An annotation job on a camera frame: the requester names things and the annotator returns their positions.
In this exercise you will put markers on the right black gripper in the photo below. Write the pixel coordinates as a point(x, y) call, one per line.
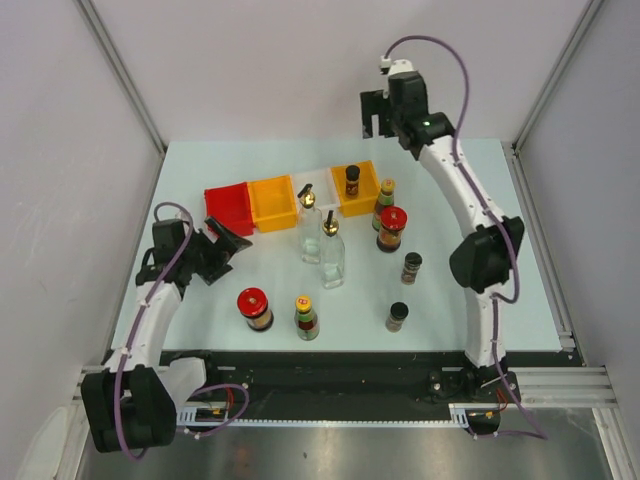
point(374, 103)

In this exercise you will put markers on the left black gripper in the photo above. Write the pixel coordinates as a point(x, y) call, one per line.
point(226, 245)

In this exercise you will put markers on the black lid spice jar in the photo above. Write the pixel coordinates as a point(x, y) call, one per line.
point(411, 267)
point(398, 313)
point(352, 177)

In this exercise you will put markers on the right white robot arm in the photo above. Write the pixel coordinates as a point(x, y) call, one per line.
point(486, 258)

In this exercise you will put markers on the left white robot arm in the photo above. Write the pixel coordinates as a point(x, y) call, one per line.
point(130, 404)

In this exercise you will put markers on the front red lid jar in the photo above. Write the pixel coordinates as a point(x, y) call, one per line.
point(253, 305)

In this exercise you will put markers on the red lid jar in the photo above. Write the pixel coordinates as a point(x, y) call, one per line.
point(253, 305)
point(393, 222)

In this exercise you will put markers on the red plastic bin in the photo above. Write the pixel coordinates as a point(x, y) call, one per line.
point(230, 205)

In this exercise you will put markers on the left yellow plastic bin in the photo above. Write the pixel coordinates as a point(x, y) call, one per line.
point(273, 206)

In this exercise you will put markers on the yellow plastic bin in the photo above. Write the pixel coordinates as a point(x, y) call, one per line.
point(273, 206)
point(368, 190)

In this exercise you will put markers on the rear green label sauce bottle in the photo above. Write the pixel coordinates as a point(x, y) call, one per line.
point(385, 199)

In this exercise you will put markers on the green label sauce bottle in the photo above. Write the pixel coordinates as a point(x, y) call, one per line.
point(305, 318)
point(385, 199)

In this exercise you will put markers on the right yellow plastic bin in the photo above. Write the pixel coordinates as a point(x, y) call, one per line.
point(368, 190)

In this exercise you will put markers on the rear glass oil bottle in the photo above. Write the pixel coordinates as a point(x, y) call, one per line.
point(309, 220)

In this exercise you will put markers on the glass oil bottle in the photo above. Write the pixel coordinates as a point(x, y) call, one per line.
point(332, 253)
point(309, 220)

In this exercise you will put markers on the white plastic bin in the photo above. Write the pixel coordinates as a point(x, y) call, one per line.
point(323, 187)

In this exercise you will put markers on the front green label sauce bottle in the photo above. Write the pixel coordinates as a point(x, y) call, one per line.
point(305, 318)

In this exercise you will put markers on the rear red lid jar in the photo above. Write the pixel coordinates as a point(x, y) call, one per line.
point(393, 222)

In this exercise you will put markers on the front glass oil bottle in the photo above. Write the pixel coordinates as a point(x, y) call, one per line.
point(332, 253)

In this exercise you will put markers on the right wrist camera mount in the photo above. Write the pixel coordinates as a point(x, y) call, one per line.
point(387, 66)

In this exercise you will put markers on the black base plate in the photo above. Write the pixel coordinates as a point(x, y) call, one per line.
point(378, 387)

